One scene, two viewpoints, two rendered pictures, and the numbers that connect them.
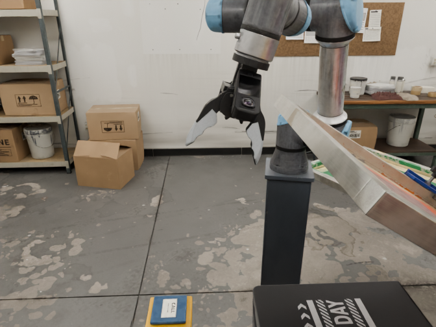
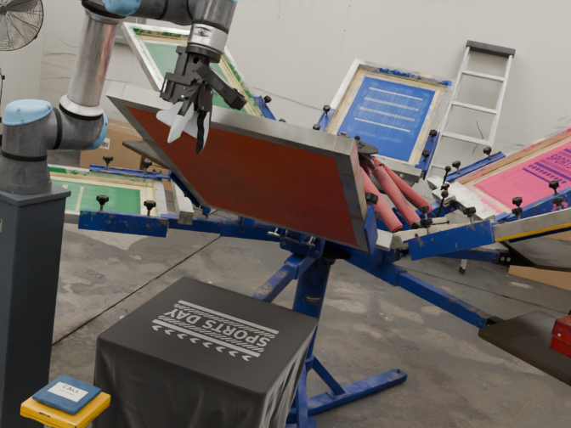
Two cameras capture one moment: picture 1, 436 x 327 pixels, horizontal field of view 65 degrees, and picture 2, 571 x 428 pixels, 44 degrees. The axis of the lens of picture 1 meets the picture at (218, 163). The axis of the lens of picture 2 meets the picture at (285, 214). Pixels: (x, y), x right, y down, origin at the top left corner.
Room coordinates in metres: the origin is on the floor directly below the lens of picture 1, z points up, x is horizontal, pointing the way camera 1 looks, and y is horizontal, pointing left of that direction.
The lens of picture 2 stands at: (0.03, 1.22, 1.81)
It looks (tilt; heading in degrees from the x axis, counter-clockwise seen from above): 17 degrees down; 288
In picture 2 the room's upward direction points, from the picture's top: 11 degrees clockwise
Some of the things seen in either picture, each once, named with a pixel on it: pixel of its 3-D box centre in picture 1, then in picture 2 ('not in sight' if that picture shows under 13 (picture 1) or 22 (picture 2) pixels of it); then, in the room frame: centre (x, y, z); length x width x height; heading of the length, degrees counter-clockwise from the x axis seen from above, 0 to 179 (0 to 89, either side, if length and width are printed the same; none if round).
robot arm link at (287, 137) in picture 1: (294, 127); (29, 126); (1.26, -0.29, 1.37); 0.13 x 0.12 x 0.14; 60
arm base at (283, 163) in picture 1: (289, 156); (23, 168); (1.26, -0.28, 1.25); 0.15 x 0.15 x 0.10
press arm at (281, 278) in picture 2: not in sight; (273, 287); (0.69, -0.86, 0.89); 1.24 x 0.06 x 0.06; 93
